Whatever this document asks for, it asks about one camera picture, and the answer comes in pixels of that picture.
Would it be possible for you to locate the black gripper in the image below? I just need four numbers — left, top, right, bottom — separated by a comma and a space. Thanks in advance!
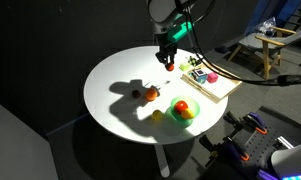
155, 33, 178, 67

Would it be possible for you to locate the green plastic bowl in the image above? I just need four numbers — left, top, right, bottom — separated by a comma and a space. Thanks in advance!
169, 96, 201, 122

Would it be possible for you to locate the yellow orange fruit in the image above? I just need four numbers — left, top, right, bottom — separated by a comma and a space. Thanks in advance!
181, 108, 195, 120

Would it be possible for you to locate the lime green cube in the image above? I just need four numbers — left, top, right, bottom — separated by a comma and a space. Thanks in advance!
179, 62, 191, 72

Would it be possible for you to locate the black white checkered box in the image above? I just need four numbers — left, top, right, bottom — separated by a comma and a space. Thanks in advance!
187, 55, 203, 67

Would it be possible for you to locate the blue white patterned cube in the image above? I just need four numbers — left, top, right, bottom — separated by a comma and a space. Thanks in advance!
191, 68, 208, 84

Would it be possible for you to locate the pink cube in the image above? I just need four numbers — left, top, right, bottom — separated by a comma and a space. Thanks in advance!
206, 71, 220, 84

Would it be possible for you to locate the dark purple plum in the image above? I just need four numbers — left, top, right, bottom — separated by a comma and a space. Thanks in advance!
131, 89, 141, 100

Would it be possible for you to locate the red apple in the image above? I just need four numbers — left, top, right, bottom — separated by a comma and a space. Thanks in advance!
174, 100, 189, 115

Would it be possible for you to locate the dark shoe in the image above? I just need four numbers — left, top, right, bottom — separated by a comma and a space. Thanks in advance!
214, 45, 229, 54

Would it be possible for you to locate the yellow lemon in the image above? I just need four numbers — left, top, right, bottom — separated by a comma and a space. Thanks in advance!
151, 109, 163, 122

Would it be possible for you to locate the light wooden tray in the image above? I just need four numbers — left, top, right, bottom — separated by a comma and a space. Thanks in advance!
180, 60, 245, 104

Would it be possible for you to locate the wooden armchair grey cushion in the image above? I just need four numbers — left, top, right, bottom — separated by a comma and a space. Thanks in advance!
227, 25, 301, 81

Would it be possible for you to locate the white table leg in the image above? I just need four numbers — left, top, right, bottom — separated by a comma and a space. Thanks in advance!
154, 143, 171, 178

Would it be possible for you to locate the clear plastic bag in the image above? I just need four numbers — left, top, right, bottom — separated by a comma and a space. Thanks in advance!
255, 17, 278, 37

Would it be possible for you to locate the purple clamp orange tip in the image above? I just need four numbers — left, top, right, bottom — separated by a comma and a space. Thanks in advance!
224, 110, 269, 135
199, 134, 251, 162

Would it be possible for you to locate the blue fabric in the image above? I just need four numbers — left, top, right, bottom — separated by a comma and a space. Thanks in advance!
275, 0, 301, 25

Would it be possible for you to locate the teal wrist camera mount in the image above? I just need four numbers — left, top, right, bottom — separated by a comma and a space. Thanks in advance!
166, 21, 194, 43

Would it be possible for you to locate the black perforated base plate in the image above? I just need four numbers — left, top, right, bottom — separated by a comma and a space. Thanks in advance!
234, 128, 301, 180

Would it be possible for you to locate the silver aluminium rail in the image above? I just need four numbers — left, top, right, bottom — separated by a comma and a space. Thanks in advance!
277, 135, 295, 150
257, 168, 279, 180

